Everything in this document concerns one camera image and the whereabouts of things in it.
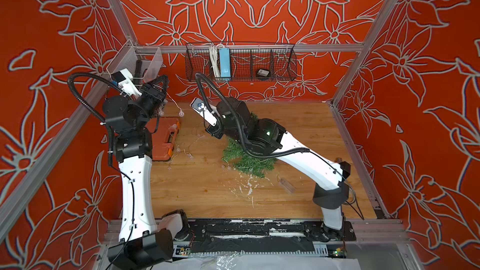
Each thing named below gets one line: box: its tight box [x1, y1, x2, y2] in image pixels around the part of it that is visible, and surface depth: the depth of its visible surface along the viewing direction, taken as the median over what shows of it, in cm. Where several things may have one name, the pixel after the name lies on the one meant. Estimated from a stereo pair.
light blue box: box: [219, 48, 231, 78], surface depth 92 cm
